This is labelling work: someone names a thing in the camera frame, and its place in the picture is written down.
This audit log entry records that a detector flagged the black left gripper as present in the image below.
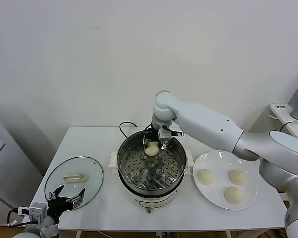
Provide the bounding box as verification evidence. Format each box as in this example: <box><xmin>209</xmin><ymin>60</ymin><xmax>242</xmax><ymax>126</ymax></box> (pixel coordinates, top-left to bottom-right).
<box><xmin>47</xmin><ymin>185</ymin><xmax>85</xmax><ymax>221</ymax></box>

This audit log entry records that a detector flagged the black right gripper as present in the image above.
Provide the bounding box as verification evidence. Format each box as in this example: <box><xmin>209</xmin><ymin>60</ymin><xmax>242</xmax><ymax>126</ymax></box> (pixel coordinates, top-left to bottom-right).
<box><xmin>143</xmin><ymin>120</ymin><xmax>167</xmax><ymax>151</ymax></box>

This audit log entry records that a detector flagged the white steamed baozi bun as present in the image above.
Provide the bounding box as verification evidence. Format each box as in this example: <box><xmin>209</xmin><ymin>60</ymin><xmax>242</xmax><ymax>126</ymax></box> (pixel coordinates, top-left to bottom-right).
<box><xmin>223</xmin><ymin>186</ymin><xmax>245</xmax><ymax>204</ymax></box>
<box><xmin>144</xmin><ymin>141</ymin><xmax>159</xmax><ymax>157</ymax></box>
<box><xmin>197</xmin><ymin>169</ymin><xmax>216</xmax><ymax>185</ymax></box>
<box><xmin>227</xmin><ymin>169</ymin><xmax>248</xmax><ymax>186</ymax></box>

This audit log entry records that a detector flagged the glass lid with cream handle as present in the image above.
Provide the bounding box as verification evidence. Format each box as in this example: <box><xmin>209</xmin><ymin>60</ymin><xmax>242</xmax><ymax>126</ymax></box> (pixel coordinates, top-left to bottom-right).
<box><xmin>44</xmin><ymin>156</ymin><xmax>104</xmax><ymax>212</ymax></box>

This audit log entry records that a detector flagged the stainless steel steamer basket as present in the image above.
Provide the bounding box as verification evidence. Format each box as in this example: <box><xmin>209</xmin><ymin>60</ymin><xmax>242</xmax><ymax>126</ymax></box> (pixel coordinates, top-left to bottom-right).
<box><xmin>117</xmin><ymin>129</ymin><xmax>188</xmax><ymax>195</ymax></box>

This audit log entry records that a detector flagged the white electric cooker base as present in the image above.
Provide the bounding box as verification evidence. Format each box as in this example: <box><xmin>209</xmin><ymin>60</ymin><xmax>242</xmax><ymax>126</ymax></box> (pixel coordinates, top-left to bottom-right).
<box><xmin>109</xmin><ymin>150</ymin><xmax>193</xmax><ymax>214</ymax></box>

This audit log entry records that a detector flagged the white cabinet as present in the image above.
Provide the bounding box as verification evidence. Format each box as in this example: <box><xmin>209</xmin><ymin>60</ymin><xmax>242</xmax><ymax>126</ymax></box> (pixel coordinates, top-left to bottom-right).
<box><xmin>0</xmin><ymin>109</ymin><xmax>44</xmax><ymax>228</ymax></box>

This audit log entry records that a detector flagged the white round plate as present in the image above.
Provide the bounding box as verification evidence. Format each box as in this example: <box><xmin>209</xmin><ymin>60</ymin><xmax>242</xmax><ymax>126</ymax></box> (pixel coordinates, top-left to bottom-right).
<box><xmin>193</xmin><ymin>151</ymin><xmax>258</xmax><ymax>211</ymax></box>

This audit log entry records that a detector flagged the white side desk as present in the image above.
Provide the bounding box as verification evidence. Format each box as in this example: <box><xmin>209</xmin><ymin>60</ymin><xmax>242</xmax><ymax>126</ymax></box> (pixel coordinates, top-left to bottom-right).
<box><xmin>268</xmin><ymin>103</ymin><xmax>298</xmax><ymax>139</ymax></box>

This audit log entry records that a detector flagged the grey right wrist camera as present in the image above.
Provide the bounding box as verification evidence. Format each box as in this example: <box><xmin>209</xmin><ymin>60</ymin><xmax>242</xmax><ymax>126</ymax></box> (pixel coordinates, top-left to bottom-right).
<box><xmin>157</xmin><ymin>125</ymin><xmax>184</xmax><ymax>142</ymax></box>

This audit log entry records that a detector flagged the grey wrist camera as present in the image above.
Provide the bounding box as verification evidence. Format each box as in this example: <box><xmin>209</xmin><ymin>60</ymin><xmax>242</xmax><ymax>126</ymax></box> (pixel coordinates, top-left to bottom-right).
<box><xmin>17</xmin><ymin>202</ymin><xmax>48</xmax><ymax>223</ymax></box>
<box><xmin>157</xmin><ymin>125</ymin><xmax>184</xmax><ymax>142</ymax></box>

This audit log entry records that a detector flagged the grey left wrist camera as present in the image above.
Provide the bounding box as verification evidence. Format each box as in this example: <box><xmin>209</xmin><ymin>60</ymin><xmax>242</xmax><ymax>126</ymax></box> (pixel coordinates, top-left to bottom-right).
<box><xmin>17</xmin><ymin>202</ymin><xmax>48</xmax><ymax>223</ymax></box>

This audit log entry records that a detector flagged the black cooker power cord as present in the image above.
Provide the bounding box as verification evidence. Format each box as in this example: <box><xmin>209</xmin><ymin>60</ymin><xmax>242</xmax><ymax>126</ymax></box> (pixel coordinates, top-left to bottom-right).
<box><xmin>118</xmin><ymin>121</ymin><xmax>138</xmax><ymax>140</ymax></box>

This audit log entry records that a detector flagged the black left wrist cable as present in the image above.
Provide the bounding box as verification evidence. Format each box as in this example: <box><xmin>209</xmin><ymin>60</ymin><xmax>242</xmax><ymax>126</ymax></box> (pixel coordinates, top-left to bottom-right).
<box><xmin>6</xmin><ymin>209</ymin><xmax>23</xmax><ymax>227</ymax></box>

